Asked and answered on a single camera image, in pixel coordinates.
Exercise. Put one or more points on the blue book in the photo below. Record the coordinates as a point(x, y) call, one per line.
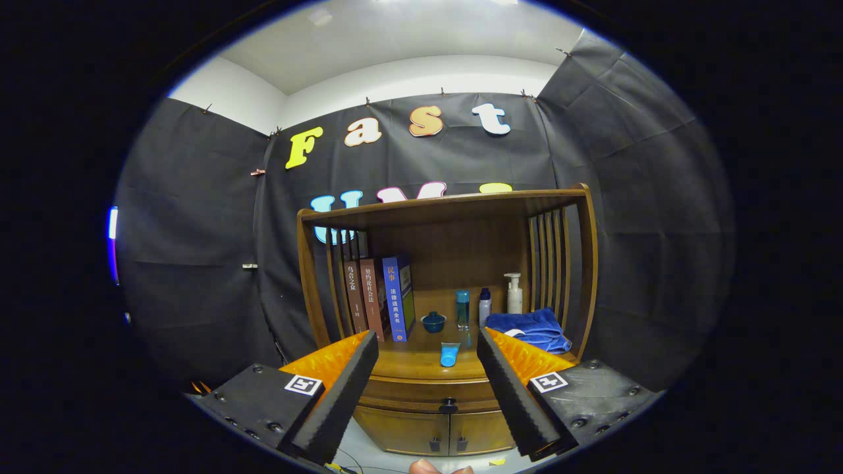
point(395, 303)

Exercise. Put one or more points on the white bottle with blue cap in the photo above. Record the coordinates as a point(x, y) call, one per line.
point(485, 311)

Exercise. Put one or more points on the reddish brown book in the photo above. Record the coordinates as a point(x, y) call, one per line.
point(373, 303)

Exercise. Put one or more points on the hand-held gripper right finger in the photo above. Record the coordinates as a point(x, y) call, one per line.
point(514, 401)

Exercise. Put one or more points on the wooden cabinet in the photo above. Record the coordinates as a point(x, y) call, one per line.
point(454, 243)

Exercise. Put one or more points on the black backdrop cloth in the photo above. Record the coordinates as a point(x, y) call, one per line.
point(197, 230)

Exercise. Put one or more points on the white pump bottle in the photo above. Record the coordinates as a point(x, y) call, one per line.
point(514, 299)

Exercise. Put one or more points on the blue cosmetic tube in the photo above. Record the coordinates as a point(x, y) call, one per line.
point(450, 357)

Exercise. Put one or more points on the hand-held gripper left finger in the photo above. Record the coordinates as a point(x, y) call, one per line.
point(342, 401)

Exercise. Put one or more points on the wooden drawer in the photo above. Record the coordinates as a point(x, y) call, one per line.
point(408, 390)

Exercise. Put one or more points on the small blue lidded cup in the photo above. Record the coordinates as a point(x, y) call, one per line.
point(433, 322)

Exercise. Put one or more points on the wooden cabinet door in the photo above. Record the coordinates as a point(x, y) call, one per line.
point(484, 431)
point(395, 431)

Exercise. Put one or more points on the clear blue bottle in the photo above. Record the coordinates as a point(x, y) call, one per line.
point(463, 309)

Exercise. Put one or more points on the folded blue towel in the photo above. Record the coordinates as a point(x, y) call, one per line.
point(540, 329)

